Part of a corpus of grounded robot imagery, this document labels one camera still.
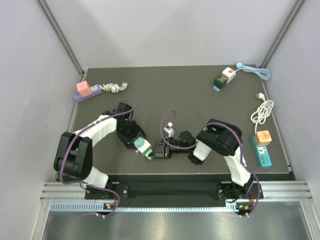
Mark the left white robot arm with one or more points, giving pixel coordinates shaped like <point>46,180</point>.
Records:
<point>74,156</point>

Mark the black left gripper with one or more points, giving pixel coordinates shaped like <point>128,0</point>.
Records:
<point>136,132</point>

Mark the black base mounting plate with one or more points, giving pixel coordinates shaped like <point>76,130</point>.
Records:
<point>221,190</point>

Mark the teal power strip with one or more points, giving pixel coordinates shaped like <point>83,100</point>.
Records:
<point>262,155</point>

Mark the slotted cable duct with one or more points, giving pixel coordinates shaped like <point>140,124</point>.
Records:
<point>107,207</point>

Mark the white cube socket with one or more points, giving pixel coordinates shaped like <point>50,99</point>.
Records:
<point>145,147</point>

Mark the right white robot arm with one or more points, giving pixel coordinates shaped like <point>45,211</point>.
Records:
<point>218,136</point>

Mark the aluminium frame rail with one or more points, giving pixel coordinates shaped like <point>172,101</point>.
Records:
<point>59,192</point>

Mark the dark green printed plug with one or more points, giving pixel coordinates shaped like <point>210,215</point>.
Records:
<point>220,81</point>

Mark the white light-blue power strip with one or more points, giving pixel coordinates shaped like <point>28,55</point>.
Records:
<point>229,73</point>

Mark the teal charger plug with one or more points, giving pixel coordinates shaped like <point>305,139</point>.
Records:
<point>139,142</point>

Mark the pink charger plug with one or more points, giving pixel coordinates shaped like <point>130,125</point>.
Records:
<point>84,89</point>

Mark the purple power strip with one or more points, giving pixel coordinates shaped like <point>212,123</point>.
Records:
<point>95,90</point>

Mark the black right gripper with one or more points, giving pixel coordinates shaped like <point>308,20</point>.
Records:
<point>159,152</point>

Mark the green charger plug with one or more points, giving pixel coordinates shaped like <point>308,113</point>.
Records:
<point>149,153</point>

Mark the orange wooden cube plug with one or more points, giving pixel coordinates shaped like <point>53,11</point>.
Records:
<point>262,138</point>

